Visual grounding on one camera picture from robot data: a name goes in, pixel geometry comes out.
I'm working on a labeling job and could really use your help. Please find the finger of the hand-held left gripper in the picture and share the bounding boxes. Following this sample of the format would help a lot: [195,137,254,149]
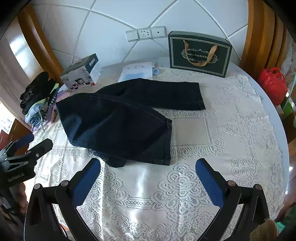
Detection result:
[0,133,35,158]
[0,138,53,173]

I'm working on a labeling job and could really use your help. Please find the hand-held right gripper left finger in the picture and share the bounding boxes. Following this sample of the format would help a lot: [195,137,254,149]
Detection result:
[24,158,101,241]

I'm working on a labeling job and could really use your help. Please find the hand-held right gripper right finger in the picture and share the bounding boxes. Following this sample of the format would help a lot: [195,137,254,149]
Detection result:
[195,158,270,241]

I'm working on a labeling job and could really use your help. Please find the dark blue jeans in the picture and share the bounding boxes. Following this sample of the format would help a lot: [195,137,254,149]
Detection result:
[55,78,206,168]

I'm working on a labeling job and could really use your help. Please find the pile of pastel clothes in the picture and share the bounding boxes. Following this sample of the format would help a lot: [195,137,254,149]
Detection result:
[24,83,72,132]

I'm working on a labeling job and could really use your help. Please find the person's left hand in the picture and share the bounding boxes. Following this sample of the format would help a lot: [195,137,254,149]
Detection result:
[10,182,29,214]

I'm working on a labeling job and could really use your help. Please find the brown wooden cabinet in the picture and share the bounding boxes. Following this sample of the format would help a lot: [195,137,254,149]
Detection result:
[0,118,27,150]

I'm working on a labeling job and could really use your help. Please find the bright window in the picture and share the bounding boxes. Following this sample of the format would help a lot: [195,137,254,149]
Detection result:
[0,102,15,133]

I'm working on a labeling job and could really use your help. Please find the black garment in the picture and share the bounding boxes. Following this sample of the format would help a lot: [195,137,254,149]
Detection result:
[20,71,59,115]

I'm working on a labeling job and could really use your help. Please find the white lace tablecloth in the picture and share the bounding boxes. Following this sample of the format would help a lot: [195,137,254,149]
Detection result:
[23,61,287,241]

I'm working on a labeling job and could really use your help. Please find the white appliance carton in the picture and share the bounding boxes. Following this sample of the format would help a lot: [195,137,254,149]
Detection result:
[60,54,103,90]

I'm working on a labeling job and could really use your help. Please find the flat white box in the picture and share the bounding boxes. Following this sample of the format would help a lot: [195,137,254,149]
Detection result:
[96,62,139,85]

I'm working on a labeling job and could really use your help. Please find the green container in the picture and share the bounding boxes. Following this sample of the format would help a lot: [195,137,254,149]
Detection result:
[281,93,296,116]

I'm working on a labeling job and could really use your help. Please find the dark green gift bag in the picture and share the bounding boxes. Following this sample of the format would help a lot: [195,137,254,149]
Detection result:
[167,31,233,78]

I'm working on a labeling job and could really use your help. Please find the red plastic bag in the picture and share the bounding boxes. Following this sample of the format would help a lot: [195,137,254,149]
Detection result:
[257,68,288,106]

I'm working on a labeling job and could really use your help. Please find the white paper booklet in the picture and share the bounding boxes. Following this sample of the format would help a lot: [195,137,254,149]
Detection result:
[118,61,155,82]

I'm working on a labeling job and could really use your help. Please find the wooden door frame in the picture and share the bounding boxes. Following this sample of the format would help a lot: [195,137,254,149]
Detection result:
[17,5,65,84]
[239,0,287,75]

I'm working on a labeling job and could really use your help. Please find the white wall switch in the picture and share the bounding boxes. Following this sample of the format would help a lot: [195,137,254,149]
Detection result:
[125,30,140,42]

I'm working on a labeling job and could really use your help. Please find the white wall socket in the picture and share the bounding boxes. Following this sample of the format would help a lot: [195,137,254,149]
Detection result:
[151,26,167,38]
[138,27,153,40]

